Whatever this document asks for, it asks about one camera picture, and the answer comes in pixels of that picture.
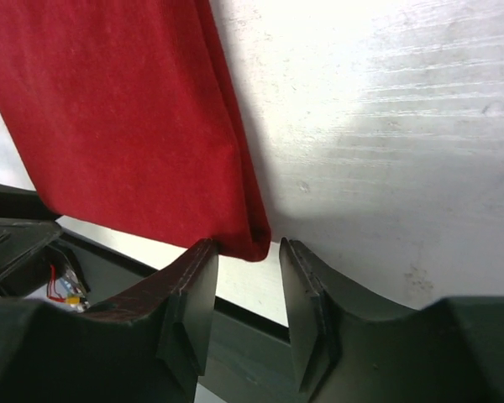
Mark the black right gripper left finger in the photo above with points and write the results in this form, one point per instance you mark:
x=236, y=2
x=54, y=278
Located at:
x=156, y=333

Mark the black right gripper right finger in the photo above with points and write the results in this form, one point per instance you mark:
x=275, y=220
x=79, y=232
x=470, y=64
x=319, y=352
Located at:
x=349, y=344

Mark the red t shirt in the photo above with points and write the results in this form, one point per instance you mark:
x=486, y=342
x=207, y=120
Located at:
x=124, y=115

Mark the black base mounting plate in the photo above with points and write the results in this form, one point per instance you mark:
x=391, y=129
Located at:
x=49, y=279

